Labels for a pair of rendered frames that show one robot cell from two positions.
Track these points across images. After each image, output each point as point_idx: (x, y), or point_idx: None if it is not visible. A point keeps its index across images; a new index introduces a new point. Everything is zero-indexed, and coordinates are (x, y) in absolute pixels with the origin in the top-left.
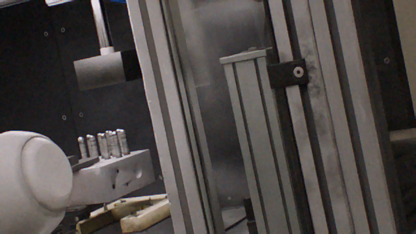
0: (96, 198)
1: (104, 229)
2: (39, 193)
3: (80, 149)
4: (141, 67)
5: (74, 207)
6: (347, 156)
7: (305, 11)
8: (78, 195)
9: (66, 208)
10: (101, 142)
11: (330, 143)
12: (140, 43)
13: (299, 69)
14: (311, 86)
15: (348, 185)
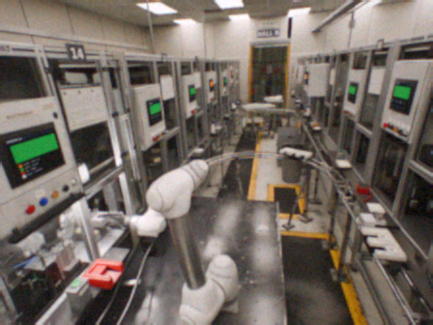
0: (109, 219)
1: None
2: None
3: (91, 216)
4: (127, 187)
5: (108, 222)
6: (145, 189)
7: (141, 171)
8: (106, 221)
9: (107, 223)
10: (91, 213)
11: (144, 188)
12: (127, 183)
13: (142, 179)
14: (142, 181)
15: (145, 192)
